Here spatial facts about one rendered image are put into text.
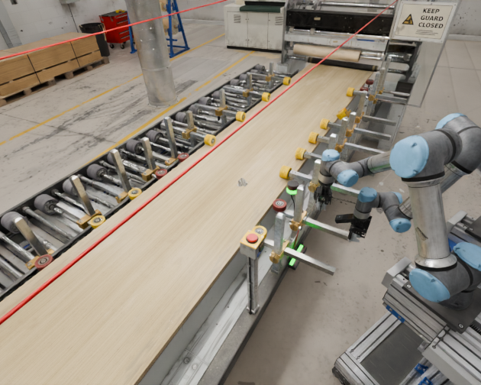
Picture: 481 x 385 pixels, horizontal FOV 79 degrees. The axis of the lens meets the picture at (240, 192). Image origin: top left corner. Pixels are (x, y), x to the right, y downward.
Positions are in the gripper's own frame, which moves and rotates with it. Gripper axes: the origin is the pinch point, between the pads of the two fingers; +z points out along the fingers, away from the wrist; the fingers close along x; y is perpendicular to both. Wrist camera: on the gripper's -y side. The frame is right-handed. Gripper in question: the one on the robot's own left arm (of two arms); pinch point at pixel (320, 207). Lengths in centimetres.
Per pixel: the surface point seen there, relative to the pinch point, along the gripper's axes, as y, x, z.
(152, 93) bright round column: -323, -260, 71
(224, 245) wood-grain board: 27, -47, 9
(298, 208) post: 1.1, -11.1, 1.1
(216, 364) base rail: 74, -40, 30
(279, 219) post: 24.7, -19.8, -12.0
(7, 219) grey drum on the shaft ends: 25, -182, 13
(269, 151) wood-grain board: -65, -34, 8
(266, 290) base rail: 36, -23, 29
